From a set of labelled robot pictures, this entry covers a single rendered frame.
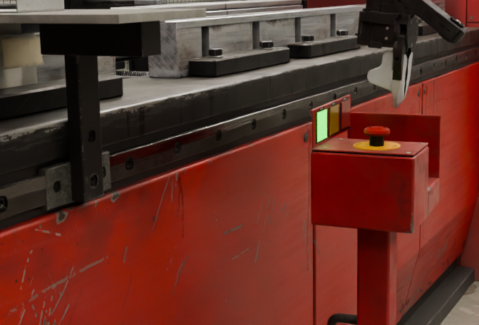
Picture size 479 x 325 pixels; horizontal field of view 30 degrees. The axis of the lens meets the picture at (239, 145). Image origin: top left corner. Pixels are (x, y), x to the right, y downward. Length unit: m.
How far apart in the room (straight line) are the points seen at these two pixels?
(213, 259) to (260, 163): 0.21
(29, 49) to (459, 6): 2.09
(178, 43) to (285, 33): 0.43
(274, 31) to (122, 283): 0.80
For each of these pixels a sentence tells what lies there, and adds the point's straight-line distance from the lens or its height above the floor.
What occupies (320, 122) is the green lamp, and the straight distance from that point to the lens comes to 1.38.
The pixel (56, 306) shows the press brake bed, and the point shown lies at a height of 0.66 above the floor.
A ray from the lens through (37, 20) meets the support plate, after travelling 1.00.
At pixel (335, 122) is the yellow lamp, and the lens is 1.45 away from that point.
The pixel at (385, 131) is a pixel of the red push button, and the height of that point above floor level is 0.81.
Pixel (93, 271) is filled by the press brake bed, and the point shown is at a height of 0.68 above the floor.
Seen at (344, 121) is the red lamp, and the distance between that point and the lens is 1.50.
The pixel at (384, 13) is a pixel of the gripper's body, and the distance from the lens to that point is 1.43.
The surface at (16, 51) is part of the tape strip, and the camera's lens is 1.18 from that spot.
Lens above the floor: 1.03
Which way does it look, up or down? 10 degrees down
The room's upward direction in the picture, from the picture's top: 1 degrees counter-clockwise
